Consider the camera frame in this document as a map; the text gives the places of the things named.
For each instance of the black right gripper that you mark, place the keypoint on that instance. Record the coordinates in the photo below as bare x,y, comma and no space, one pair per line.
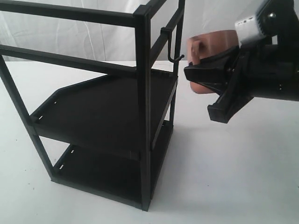
258,69

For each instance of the pink ceramic mug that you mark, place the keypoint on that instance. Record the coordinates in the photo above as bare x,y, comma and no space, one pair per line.
210,44

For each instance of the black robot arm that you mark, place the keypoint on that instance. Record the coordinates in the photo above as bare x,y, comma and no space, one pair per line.
279,21

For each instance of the black metal hook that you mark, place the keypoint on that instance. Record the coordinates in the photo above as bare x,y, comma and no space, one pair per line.
168,32

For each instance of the black metal shelf rack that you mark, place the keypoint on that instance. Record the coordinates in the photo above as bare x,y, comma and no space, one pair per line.
109,135

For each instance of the white backdrop curtain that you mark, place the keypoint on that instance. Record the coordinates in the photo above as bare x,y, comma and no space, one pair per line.
111,43

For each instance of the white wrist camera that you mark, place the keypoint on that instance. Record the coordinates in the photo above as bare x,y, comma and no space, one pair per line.
248,25

